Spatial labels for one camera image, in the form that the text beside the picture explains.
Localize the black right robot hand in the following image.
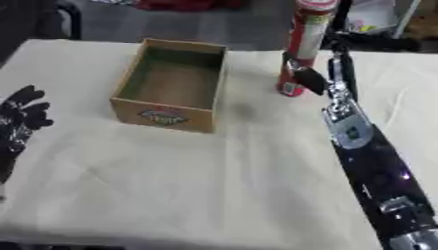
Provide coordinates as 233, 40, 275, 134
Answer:
282, 48, 360, 100

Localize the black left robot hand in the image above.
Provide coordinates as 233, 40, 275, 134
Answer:
0, 84, 55, 154

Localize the red bottle with white label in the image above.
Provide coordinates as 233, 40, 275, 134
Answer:
275, 0, 339, 98

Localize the tan open cardboard box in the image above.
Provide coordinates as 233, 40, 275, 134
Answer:
108, 37, 232, 134

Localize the white bin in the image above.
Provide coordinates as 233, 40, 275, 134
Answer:
345, 0, 424, 34

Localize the black chair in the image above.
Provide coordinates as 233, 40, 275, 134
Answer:
0, 0, 84, 41

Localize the red cloth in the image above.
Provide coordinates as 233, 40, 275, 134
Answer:
131, 0, 245, 12

